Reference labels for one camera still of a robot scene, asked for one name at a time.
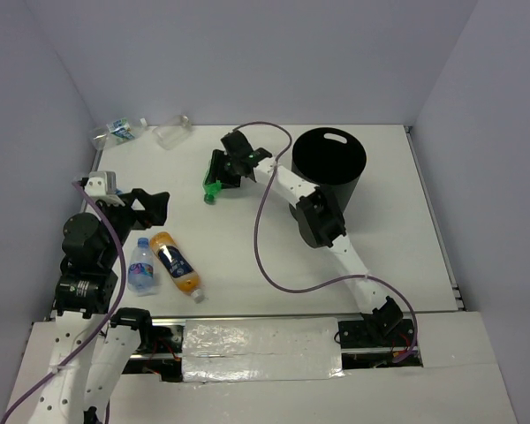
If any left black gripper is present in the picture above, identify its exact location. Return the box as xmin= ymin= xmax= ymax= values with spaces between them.
xmin=93 ymin=187 xmax=170 ymax=266

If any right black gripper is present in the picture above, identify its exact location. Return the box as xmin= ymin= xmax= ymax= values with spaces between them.
xmin=207 ymin=148 xmax=243 ymax=189

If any green plastic bottle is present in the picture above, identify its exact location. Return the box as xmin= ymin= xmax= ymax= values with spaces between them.
xmin=202 ymin=154 xmax=225 ymax=205

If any orange juice bottle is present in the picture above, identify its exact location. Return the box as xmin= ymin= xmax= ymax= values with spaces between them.
xmin=149 ymin=231 xmax=205 ymax=303

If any clear water bottle colourful label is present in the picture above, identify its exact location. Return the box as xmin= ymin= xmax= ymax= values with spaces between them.
xmin=127 ymin=238 xmax=155 ymax=296

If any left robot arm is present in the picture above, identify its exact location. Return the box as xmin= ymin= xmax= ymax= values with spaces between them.
xmin=7 ymin=188 xmax=170 ymax=423

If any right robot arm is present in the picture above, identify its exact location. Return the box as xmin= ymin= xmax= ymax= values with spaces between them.
xmin=203 ymin=127 xmax=403 ymax=345

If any black round bin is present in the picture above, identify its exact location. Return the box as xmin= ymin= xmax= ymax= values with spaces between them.
xmin=290 ymin=127 xmax=367 ymax=248

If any clear square plastic bottle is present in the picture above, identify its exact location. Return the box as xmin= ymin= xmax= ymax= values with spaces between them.
xmin=153 ymin=115 xmax=193 ymax=150

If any clear bottle green label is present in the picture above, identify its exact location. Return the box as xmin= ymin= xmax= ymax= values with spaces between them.
xmin=90 ymin=117 xmax=136 ymax=151

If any silver foil tape patch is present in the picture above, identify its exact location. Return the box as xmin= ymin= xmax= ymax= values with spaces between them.
xmin=182 ymin=317 xmax=344 ymax=382

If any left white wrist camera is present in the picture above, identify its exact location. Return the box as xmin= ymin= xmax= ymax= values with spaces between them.
xmin=83 ymin=171 xmax=120 ymax=205

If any aluminium mounting rail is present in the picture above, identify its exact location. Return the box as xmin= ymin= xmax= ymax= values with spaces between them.
xmin=48 ymin=308 xmax=425 ymax=384

